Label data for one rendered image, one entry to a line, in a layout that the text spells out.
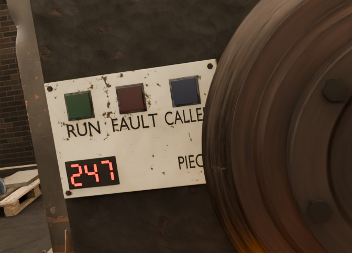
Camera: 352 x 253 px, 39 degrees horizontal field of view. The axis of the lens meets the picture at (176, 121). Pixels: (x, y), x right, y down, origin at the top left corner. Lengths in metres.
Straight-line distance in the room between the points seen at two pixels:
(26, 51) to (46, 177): 0.86
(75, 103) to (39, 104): 2.66
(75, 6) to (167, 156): 0.26
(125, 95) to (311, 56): 0.30
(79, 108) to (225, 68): 0.26
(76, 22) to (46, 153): 2.71
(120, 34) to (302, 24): 0.30
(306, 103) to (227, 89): 0.12
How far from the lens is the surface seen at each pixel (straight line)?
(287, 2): 0.58
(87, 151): 0.76
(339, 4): 0.57
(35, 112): 3.42
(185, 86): 0.71
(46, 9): 0.78
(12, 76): 7.41
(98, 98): 0.74
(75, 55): 0.77
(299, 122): 0.50
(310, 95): 0.50
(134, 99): 0.72
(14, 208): 4.97
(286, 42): 0.56
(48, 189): 3.49
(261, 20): 0.57
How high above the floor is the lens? 1.25
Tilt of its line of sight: 7 degrees down
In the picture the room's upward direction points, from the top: 8 degrees counter-clockwise
